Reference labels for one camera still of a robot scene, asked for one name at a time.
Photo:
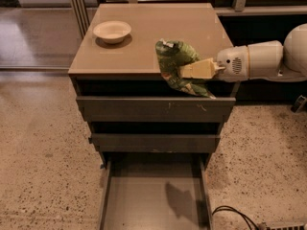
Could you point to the grey top drawer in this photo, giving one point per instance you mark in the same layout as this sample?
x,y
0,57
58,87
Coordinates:
x,y
155,109

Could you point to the green jalapeno chip bag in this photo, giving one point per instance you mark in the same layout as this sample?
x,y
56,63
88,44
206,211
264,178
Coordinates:
x,y
173,54

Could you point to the grey drawer cabinet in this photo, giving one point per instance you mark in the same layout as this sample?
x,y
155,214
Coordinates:
x,y
130,68

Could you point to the grey middle drawer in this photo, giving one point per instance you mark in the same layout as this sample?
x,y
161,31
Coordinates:
x,y
183,143

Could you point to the metal floor vent grille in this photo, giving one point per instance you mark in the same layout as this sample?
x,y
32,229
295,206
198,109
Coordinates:
x,y
283,226

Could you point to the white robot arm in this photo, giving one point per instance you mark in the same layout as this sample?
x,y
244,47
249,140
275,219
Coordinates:
x,y
270,61

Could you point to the small dark floor object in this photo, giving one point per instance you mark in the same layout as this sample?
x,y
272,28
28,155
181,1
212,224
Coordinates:
x,y
299,103

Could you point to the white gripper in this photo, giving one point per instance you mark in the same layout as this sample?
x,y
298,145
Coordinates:
x,y
231,64

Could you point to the grey open bottom drawer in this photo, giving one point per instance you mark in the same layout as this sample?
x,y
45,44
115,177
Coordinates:
x,y
155,191

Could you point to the white paper bowl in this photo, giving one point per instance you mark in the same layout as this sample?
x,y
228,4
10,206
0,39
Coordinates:
x,y
112,32

